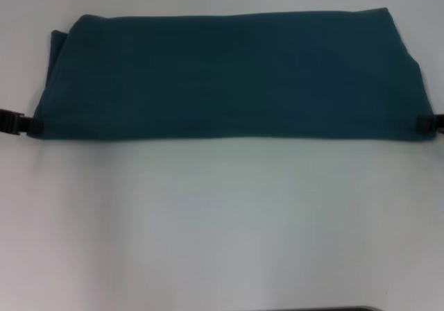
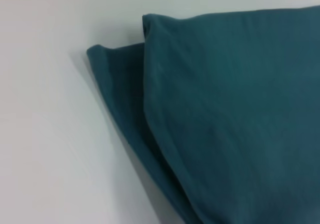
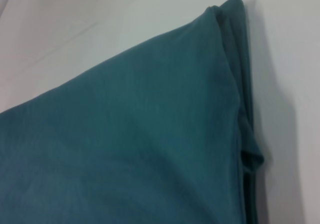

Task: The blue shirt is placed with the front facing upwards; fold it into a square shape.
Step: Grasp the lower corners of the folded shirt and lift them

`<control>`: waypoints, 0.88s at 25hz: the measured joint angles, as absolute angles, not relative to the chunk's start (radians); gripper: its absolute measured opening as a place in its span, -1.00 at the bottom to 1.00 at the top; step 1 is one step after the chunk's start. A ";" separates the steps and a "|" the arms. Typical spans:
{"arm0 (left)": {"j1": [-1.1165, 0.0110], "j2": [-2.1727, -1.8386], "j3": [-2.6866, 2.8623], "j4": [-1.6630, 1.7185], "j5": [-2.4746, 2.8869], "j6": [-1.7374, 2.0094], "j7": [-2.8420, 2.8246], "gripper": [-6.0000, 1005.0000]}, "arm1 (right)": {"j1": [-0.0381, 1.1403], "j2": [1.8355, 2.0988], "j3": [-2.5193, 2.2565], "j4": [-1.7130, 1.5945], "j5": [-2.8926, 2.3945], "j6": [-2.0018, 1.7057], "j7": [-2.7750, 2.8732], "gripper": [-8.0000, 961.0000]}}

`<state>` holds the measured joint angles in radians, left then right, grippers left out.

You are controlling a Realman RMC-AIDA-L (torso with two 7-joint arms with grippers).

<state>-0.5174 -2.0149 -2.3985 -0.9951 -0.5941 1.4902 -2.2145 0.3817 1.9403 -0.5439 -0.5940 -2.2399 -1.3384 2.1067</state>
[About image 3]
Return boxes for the teal blue printed t-shirt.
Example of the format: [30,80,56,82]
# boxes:
[0,0,266,224]

